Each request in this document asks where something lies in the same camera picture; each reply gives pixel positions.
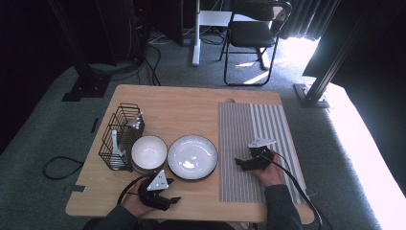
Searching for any striped grey placemat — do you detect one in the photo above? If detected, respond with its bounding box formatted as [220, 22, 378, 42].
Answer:
[217, 102, 309, 205]

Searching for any white desk frame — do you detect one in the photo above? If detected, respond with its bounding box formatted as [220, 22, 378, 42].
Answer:
[191, 0, 257, 68]

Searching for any black metal stand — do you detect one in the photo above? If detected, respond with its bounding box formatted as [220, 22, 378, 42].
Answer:
[293, 6, 370, 109]
[47, 0, 113, 103]

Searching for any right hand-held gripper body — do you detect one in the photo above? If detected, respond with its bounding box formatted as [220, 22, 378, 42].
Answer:
[247, 137, 277, 172]

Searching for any looped black floor cable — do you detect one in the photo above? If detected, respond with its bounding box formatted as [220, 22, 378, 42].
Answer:
[42, 155, 86, 181]

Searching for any left hand-held gripper cable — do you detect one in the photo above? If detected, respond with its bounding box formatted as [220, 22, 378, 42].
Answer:
[116, 174, 148, 206]

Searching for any right hand-held gripper cable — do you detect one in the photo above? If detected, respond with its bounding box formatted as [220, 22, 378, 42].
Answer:
[269, 150, 324, 230]

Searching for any person's right hand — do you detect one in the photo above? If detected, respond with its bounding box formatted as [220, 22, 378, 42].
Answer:
[251, 155, 286, 188]

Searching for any black computer tower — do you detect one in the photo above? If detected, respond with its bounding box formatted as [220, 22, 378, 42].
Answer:
[126, 0, 151, 62]

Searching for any bundle of black floor cables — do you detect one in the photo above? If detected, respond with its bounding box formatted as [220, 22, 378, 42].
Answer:
[111, 32, 163, 87]

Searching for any white floor cable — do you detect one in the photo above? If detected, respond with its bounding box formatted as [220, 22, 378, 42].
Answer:
[147, 29, 175, 46]

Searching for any black folding chair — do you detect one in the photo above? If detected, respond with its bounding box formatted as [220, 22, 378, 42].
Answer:
[218, 0, 293, 87]

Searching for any black curtain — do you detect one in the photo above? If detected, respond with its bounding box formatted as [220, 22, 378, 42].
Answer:
[0, 0, 76, 156]
[302, 0, 406, 196]

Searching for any black wire basket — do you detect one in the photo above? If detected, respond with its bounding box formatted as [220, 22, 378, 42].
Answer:
[98, 102, 146, 173]

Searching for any hand-held gripper cable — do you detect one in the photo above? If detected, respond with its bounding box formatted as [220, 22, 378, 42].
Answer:
[269, 150, 324, 230]
[116, 174, 148, 206]

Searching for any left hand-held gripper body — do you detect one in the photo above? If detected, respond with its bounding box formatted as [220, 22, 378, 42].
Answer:
[137, 169, 175, 212]

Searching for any large white plate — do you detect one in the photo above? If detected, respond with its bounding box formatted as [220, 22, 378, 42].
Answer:
[167, 133, 219, 182]

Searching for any person's left hand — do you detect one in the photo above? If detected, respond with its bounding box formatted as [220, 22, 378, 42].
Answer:
[122, 186, 156, 219]

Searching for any grey pleated curtain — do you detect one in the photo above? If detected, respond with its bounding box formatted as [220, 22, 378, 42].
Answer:
[280, 0, 341, 42]

